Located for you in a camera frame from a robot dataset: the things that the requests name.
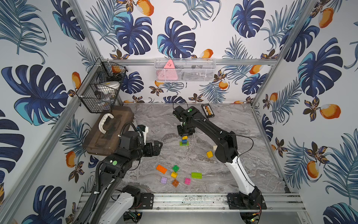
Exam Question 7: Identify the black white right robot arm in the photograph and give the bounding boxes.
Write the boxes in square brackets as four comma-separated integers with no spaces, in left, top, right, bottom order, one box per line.
[173,106,267,210]

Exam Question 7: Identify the orange long lego brick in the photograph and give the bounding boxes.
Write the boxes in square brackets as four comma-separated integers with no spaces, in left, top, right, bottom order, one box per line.
[156,165,167,174]

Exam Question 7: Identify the yellow lego brick near arm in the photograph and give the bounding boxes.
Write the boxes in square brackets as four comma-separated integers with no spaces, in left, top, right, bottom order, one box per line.
[207,151,213,158]

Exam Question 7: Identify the black screwdriver bit case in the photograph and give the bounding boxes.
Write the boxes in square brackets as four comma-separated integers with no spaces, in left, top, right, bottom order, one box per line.
[201,104,215,118]

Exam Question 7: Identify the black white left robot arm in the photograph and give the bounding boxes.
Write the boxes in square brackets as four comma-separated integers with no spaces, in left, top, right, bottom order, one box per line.
[73,122,163,224]

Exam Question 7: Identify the yellow sloped lego brick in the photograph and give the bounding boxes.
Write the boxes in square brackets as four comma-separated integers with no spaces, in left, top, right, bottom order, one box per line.
[171,172,178,178]

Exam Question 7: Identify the white wire wall shelf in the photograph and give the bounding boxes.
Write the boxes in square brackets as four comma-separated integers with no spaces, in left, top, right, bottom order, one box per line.
[154,58,216,83]

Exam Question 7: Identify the black wire basket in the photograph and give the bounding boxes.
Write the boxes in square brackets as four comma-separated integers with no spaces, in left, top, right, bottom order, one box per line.
[76,58,128,113]

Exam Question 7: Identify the purple square lego brick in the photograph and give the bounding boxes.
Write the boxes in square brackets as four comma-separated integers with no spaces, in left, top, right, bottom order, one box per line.
[160,177,167,184]

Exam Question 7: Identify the white object in basket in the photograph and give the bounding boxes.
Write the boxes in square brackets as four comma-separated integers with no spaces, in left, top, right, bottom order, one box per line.
[96,81,120,94]

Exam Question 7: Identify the pink triangular object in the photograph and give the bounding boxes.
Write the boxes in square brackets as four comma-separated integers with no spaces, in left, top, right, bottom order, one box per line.
[156,59,179,82]

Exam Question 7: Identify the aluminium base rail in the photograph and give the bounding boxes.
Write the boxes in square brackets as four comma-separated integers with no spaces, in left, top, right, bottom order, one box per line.
[78,192,305,212]

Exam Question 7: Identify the pink square lego brick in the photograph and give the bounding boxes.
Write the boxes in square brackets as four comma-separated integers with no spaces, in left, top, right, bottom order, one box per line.
[184,178,191,185]

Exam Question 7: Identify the brown square lego brick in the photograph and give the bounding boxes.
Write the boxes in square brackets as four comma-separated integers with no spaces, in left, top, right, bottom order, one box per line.
[172,179,180,188]

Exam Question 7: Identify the green square lego brick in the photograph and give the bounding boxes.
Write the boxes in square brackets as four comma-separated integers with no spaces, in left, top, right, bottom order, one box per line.
[172,165,180,172]

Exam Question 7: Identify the brown translucent tool case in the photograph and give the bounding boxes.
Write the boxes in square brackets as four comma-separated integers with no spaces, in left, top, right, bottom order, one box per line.
[83,105,134,156]

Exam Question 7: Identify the lime long base lego brick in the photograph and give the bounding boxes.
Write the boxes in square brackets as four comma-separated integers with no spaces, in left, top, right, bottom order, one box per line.
[180,141,189,146]

